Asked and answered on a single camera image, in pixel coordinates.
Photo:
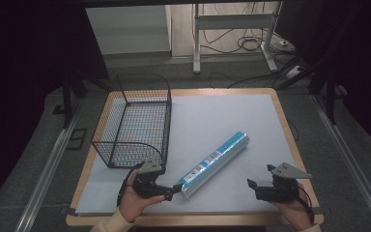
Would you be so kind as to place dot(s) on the person's right hand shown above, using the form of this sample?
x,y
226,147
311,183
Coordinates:
x,y
298,211

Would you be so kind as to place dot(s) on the black metal stand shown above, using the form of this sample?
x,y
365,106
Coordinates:
x,y
330,100
67,103

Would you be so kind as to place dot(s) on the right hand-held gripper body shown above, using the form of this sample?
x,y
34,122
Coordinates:
x,y
281,191

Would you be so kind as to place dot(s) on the white table mat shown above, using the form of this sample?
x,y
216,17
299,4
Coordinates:
x,y
232,122

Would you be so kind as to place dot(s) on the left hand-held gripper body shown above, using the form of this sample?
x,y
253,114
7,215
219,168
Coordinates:
x,y
148,188

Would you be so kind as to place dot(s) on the silver metal floor rail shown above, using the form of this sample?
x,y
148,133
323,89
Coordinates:
x,y
351,161
50,167

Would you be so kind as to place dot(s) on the white power strip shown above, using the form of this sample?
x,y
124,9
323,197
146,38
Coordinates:
x,y
294,72

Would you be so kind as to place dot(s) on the person's left hand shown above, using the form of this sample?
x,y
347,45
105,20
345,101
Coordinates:
x,y
132,203

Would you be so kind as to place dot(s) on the black floor bracket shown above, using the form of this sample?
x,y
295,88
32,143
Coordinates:
x,y
76,139

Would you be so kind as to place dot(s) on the blue and silver foil roll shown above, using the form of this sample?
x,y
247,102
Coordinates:
x,y
214,162

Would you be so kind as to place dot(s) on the white metal desk frame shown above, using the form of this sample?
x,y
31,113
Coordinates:
x,y
235,21

